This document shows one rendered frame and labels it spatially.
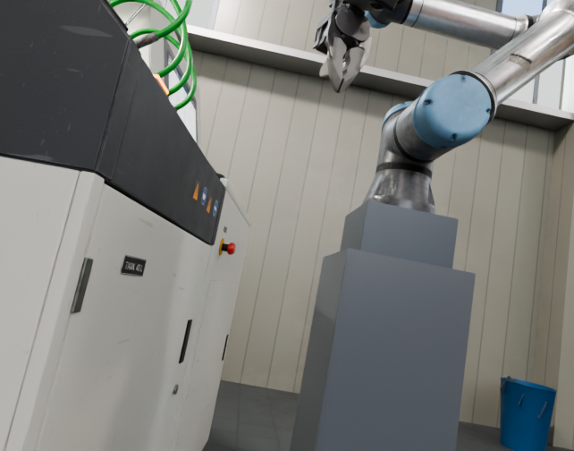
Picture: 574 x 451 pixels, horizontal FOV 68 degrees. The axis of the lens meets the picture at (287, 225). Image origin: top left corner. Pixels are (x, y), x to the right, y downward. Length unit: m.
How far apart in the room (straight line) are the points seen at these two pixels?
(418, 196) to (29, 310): 0.67
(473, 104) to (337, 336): 0.46
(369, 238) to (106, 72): 0.51
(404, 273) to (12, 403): 0.59
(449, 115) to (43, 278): 0.64
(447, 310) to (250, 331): 2.59
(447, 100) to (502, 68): 0.15
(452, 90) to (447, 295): 0.35
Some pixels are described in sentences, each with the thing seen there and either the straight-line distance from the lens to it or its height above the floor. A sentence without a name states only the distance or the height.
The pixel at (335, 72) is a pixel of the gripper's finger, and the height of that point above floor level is 1.09.
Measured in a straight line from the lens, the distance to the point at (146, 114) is 0.61.
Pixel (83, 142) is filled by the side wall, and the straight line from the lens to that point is 0.52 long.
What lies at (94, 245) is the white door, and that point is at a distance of 0.53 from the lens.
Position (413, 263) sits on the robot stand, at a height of 0.80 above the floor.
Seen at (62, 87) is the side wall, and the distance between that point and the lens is 0.56.
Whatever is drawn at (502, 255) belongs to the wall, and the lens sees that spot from 3.91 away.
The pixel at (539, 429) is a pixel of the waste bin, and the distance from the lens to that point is 3.38.
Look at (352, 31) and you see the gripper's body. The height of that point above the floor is 1.17.
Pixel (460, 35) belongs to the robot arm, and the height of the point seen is 1.34.
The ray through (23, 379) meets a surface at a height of 0.57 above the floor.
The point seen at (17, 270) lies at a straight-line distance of 0.53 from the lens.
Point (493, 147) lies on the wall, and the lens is 4.06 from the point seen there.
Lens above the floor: 0.70
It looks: 9 degrees up
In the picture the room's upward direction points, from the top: 11 degrees clockwise
